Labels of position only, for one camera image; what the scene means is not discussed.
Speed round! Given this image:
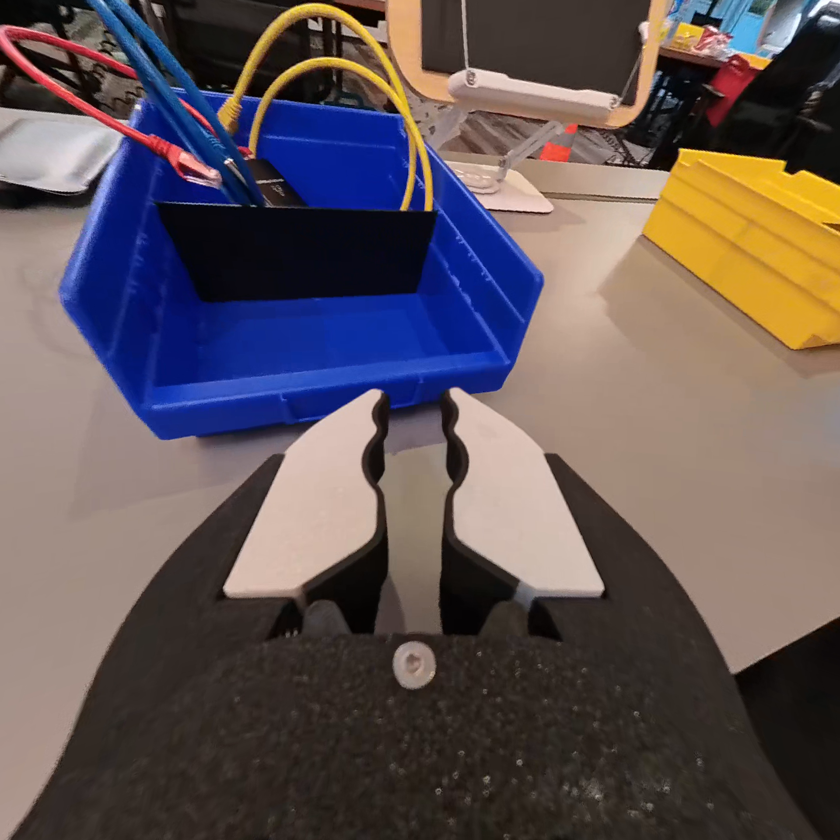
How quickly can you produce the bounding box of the wood-framed black board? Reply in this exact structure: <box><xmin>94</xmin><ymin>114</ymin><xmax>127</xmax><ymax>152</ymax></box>
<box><xmin>386</xmin><ymin>0</ymin><xmax>673</xmax><ymax>129</ymax></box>

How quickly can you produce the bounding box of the yellow storage bin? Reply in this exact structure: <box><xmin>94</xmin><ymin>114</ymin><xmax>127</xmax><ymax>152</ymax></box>
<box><xmin>642</xmin><ymin>148</ymin><xmax>840</xmax><ymax>350</ymax></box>

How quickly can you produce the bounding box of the red ethernet cable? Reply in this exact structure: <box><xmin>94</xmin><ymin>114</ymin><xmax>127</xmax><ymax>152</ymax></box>
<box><xmin>0</xmin><ymin>26</ymin><xmax>224</xmax><ymax>191</ymax></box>

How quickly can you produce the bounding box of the black office chair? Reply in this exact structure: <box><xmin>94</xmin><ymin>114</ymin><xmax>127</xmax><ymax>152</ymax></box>
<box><xmin>715</xmin><ymin>10</ymin><xmax>840</xmax><ymax>178</ymax></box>

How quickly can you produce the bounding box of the blue ethernet cable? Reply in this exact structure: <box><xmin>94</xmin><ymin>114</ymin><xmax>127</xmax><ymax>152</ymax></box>
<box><xmin>85</xmin><ymin>0</ymin><xmax>266</xmax><ymax>207</ymax></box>

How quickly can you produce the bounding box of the orange traffic cone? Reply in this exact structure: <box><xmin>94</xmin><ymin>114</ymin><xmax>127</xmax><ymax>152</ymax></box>
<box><xmin>539</xmin><ymin>123</ymin><xmax>578</xmax><ymax>164</ymax></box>

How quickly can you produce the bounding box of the grey pouch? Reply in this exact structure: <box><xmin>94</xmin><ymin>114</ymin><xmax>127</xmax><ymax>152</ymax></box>
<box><xmin>0</xmin><ymin>118</ymin><xmax>126</xmax><ymax>198</ymax></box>

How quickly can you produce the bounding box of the yellow ethernet cable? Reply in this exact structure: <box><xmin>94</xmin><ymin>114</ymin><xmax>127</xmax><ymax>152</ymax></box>
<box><xmin>217</xmin><ymin>3</ymin><xmax>435</xmax><ymax>214</ymax></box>

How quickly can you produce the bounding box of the cluttered background table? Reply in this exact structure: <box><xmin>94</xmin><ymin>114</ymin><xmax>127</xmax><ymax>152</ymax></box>
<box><xmin>656</xmin><ymin>0</ymin><xmax>788</xmax><ymax>73</ymax></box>

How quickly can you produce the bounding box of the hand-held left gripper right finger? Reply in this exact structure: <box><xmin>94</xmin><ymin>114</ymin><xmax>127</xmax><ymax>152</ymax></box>
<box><xmin>440</xmin><ymin>387</ymin><xmax>606</xmax><ymax>636</ymax></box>

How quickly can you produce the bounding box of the black ethernet adapter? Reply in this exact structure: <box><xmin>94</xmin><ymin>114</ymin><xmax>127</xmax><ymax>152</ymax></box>
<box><xmin>239</xmin><ymin>157</ymin><xmax>309</xmax><ymax>210</ymax></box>

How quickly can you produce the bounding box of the blue storage bin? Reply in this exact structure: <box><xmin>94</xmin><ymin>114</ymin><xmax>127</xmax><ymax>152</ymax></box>
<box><xmin>59</xmin><ymin>88</ymin><xmax>546</xmax><ymax>441</ymax></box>

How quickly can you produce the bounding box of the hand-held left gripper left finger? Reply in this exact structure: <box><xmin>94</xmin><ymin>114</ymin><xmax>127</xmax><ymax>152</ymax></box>
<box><xmin>223</xmin><ymin>388</ymin><xmax>391</xmax><ymax>636</ymax></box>

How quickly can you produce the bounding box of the black bin divider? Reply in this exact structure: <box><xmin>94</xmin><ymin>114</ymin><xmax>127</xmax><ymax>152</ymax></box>
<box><xmin>156</xmin><ymin>202</ymin><xmax>438</xmax><ymax>304</ymax></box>

